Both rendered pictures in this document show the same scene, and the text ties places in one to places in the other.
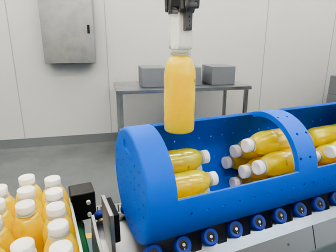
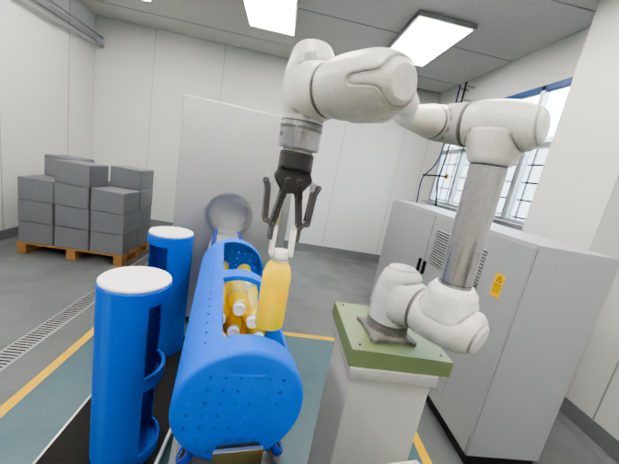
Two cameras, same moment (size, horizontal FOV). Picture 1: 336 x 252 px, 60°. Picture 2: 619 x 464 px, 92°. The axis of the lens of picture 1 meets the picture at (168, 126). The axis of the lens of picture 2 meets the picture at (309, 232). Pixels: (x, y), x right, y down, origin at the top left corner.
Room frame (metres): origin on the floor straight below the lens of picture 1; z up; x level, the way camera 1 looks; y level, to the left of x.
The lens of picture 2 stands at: (0.51, 0.63, 1.62)
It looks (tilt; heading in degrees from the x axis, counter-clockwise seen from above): 12 degrees down; 276
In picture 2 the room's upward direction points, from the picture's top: 11 degrees clockwise
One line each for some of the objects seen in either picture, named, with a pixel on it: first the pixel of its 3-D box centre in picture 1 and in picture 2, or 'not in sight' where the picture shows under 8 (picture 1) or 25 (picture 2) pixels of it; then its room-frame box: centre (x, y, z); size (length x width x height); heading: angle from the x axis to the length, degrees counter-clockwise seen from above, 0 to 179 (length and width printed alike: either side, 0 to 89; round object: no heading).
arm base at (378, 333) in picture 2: not in sight; (384, 322); (0.27, -0.49, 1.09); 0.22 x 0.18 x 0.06; 108
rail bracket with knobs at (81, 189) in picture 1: (82, 204); not in sight; (0.78, 0.26, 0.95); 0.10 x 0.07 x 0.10; 24
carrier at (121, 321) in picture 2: not in sight; (130, 368); (1.32, -0.47, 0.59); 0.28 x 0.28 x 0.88
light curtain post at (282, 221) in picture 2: not in sight; (273, 273); (0.92, -1.36, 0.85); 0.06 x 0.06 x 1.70; 24
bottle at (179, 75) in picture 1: (179, 92); (274, 291); (0.63, -0.03, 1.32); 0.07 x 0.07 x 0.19
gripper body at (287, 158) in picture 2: not in sight; (294, 172); (0.63, -0.03, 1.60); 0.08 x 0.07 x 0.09; 24
